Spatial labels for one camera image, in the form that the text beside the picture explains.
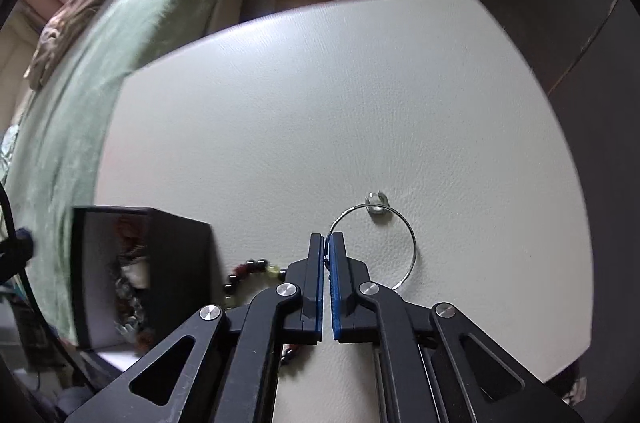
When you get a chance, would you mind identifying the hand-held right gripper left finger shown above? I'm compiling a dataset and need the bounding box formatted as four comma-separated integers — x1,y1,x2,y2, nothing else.
65,233,325,423

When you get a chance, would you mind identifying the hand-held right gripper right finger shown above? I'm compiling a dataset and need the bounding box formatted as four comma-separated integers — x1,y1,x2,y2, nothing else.
327,232,586,423

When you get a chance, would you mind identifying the dark bead bracelet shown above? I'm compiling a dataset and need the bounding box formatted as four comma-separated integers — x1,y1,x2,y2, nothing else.
223,257,303,366

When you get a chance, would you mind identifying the silver metal bangle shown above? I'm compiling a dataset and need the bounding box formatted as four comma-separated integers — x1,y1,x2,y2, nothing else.
327,190,417,291

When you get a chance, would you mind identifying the black jewelry box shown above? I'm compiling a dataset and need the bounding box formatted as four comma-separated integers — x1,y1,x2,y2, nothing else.
70,206,213,351

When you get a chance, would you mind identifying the white leather bedside table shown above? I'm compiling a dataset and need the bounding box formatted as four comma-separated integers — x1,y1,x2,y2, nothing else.
95,0,593,423

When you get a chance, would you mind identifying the beige crumpled blanket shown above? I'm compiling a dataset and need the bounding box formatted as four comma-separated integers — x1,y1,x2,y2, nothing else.
24,0,138,91

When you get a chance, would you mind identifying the black cable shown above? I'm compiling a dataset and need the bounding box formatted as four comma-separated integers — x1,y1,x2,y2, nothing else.
0,180,101,396

